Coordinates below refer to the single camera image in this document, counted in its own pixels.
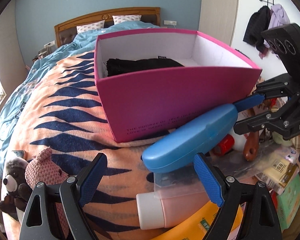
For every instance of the green cardboard box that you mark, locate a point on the green cardboard box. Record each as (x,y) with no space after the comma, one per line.
(288,202)

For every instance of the smartphone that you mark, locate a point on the smartphone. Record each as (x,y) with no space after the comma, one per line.
(18,153)

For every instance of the pink knitted plush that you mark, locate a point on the pink knitted plush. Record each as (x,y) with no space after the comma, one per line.
(42,170)

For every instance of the black cloth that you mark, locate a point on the black cloth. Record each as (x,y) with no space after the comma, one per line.
(140,66)

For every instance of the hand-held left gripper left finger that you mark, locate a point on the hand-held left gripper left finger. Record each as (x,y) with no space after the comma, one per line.
(92,177)

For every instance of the nightstand clutter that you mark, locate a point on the nightstand clutter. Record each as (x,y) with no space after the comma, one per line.
(41,55)

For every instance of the white wall socket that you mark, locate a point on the white wall socket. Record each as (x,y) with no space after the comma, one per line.
(49,44)
(170,22)

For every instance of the cream yellow snack packet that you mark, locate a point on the cream yellow snack packet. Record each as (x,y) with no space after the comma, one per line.
(277,172)

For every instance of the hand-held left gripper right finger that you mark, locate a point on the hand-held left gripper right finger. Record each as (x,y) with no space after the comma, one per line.
(207,177)

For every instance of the lilac jacket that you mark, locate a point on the lilac jacket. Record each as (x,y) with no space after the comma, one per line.
(278,17)

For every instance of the dark brown bear plush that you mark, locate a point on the dark brown bear plush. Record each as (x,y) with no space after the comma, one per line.
(13,177)

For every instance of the pink cardboard box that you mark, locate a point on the pink cardboard box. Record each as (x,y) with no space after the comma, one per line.
(165,100)

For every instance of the white patterned pillow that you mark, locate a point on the white patterned pillow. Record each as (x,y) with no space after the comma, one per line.
(90,27)
(126,19)

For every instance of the pink bottle white cap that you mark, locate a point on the pink bottle white cap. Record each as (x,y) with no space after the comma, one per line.
(175,205)

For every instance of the light blue duvet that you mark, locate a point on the light blue duvet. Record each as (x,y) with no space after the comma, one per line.
(15,92)

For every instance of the black wall coat hooks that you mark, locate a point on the black wall coat hooks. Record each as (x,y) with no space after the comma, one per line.
(267,1)

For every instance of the beige wardrobe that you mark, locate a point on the beige wardrobe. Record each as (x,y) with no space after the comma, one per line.
(7,42)
(218,12)

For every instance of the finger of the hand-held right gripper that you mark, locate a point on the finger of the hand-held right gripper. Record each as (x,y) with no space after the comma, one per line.
(260,121)
(248,101)

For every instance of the red toy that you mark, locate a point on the red toy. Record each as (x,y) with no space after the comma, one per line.
(223,146)

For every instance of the wooden bed headboard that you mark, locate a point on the wooden bed headboard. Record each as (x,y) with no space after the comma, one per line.
(90,17)

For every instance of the black jacket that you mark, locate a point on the black jacket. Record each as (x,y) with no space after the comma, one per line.
(256,27)

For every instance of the orange navy patterned blanket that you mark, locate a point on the orange navy patterned blanket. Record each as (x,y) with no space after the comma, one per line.
(65,120)

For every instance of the blue glasses case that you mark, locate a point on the blue glasses case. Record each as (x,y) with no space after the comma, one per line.
(185,142)

